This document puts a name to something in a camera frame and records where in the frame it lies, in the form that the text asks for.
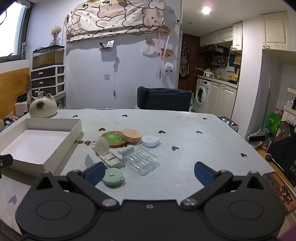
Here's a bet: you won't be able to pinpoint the glass fish tank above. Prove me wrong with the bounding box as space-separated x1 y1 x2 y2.
32 45 65 70

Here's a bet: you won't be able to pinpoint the window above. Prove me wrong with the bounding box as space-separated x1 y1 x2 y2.
0 2 31 63

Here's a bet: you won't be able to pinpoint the clear plastic case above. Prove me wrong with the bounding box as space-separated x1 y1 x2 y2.
123 148 160 176

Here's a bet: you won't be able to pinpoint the white storage box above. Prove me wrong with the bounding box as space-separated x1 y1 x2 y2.
15 102 30 114

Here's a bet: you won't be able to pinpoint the white upper kitchen cabinets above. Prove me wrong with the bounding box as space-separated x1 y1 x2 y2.
199 21 243 51

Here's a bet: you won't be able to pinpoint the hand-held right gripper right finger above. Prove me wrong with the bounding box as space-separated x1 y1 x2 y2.
180 161 266 208

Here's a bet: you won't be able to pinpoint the white wall pouch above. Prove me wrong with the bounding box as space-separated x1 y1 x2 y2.
142 44 160 57

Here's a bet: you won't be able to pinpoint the green round tape measure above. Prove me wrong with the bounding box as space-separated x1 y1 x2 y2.
103 168 125 186

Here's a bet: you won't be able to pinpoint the pink ribbon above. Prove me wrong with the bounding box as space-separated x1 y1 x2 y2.
158 32 170 79

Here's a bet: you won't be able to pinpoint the white kitchen base cabinets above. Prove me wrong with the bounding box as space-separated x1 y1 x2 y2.
207 81 238 123

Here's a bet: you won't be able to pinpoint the white round device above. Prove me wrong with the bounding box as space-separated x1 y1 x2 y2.
142 136 160 147

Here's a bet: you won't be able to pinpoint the green bag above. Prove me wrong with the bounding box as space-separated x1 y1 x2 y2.
264 112 281 135

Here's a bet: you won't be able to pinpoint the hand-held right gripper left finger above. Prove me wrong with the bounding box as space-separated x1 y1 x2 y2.
30 161 120 209

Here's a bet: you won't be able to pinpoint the heart-print table cover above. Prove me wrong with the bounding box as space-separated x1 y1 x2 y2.
0 108 287 230

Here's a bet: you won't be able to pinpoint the round wooden lid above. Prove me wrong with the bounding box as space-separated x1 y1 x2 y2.
122 128 142 143

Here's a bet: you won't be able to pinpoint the printed blanket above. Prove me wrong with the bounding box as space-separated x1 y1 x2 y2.
66 0 166 42

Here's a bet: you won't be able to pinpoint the dried flower vase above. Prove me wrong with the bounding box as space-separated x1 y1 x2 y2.
51 25 62 45

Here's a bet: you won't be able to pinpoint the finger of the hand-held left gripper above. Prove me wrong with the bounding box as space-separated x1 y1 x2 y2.
0 153 14 170

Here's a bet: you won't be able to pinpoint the white USB charger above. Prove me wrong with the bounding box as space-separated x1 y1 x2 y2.
85 153 100 171

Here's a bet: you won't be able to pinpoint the wooden frog coaster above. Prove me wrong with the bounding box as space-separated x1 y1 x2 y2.
101 131 127 148

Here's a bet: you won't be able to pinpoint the black printed board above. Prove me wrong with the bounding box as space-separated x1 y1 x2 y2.
267 120 296 186

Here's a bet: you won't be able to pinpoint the clear wall-mounted holder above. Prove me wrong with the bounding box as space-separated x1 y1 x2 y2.
99 40 115 51

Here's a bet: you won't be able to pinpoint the white cardboard box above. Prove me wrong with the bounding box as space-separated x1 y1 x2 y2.
0 119 83 177

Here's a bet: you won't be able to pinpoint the white plastic clip holder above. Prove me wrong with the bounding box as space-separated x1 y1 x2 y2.
99 146 134 168

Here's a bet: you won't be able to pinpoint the small white figurine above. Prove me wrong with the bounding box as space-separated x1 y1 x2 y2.
94 137 112 156

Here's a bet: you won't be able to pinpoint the dark blue chair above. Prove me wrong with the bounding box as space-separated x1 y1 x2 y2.
137 86 193 112

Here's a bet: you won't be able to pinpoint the white washing machine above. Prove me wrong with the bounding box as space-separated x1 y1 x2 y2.
194 78 211 113

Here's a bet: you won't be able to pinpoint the cat-shaped ceramic ornament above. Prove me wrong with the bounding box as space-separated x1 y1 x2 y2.
29 93 58 118

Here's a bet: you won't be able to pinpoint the plastic drawer unit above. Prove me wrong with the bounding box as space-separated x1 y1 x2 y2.
31 65 66 96

